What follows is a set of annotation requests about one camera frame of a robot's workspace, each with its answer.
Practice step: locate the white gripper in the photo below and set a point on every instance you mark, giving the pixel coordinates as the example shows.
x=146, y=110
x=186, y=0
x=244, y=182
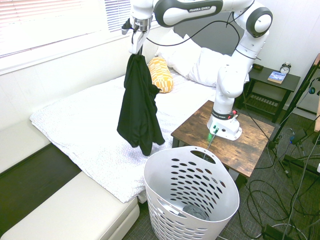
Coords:
x=136, y=41

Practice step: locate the black shirt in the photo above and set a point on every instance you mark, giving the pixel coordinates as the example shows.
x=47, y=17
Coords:
x=140, y=105

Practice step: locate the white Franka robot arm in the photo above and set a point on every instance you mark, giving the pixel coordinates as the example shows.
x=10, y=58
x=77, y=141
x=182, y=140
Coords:
x=226, y=82

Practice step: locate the white perforated laundry basket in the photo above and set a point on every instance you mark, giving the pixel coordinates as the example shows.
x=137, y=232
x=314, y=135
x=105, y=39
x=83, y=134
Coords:
x=220, y=200

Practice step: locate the yellow patterned bolster pillow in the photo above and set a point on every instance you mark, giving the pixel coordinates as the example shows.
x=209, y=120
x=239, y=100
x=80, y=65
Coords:
x=162, y=77

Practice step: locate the narrow white window blind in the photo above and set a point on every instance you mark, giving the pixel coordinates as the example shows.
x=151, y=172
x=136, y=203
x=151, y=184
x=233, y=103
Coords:
x=117, y=12

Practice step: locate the grey headboard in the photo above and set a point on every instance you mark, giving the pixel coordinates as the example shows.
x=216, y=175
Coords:
x=212, y=35

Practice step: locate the white patterned duvet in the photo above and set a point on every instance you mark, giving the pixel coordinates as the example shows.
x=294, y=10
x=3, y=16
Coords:
x=85, y=105

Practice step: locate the wide white window blind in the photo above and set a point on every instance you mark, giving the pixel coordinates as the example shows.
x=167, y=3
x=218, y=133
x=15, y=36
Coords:
x=50, y=22

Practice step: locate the small dark box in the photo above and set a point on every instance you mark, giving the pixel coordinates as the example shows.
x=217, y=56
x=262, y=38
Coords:
x=258, y=67

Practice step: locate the blue and white book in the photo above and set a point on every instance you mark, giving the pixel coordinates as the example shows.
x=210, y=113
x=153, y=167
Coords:
x=277, y=77

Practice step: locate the black nightstand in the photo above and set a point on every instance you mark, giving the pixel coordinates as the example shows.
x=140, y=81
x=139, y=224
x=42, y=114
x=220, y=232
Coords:
x=275, y=86

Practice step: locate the rustic wooden side table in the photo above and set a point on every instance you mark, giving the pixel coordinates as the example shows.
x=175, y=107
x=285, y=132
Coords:
x=237, y=155

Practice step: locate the black twin-bell alarm clock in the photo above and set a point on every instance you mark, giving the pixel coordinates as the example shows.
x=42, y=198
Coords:
x=285, y=68

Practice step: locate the black tripod stand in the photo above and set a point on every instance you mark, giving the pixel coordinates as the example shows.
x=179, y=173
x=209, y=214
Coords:
x=297, y=100

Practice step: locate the grey garment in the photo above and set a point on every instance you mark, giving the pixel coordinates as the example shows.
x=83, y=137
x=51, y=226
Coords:
x=195, y=212

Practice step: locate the cream cushioned bench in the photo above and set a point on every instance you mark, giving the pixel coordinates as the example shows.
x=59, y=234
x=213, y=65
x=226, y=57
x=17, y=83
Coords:
x=62, y=212

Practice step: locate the black power strip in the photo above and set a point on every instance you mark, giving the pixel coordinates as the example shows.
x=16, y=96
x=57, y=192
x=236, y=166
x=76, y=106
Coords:
x=271, y=232

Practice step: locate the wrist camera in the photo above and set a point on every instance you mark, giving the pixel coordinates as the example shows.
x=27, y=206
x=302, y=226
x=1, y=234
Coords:
x=126, y=27

